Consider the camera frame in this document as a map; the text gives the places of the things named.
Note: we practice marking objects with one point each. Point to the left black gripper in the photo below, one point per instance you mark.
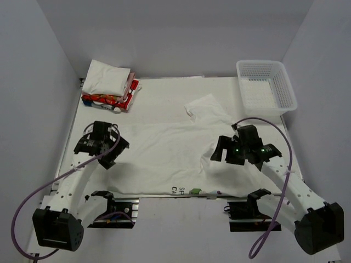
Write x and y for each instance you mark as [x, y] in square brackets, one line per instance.
[115, 151]

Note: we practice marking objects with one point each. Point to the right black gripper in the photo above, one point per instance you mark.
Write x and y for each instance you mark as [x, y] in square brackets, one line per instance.
[224, 149]

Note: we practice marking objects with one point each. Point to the red printed t shirt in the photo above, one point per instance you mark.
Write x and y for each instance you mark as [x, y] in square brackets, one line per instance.
[113, 103]

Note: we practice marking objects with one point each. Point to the white t shirt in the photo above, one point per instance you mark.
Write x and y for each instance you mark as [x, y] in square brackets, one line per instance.
[105, 79]
[174, 158]

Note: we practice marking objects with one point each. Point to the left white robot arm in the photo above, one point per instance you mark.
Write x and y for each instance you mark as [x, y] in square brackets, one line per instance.
[61, 224]

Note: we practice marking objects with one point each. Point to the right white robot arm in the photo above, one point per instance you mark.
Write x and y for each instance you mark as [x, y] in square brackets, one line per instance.
[315, 223]

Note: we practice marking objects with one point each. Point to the white plastic basket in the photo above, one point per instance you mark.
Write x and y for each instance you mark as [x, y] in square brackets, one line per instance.
[265, 88]

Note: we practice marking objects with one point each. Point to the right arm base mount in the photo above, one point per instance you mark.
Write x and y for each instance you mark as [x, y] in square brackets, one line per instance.
[244, 215]

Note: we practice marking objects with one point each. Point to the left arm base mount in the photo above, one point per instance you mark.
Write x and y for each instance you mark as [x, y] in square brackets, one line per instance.
[119, 214]

